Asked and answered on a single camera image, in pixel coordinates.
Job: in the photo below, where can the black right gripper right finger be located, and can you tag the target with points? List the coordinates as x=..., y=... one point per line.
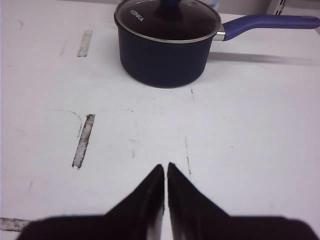
x=191, y=212

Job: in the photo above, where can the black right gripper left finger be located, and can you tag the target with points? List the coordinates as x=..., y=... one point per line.
x=139, y=216

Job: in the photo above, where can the dark blue saucepan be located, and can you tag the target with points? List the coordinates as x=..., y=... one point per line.
x=170, y=65

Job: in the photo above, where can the glass pot lid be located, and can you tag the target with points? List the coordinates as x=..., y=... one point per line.
x=168, y=21

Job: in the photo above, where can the metal shelf upright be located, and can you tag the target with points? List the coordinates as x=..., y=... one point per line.
x=275, y=7

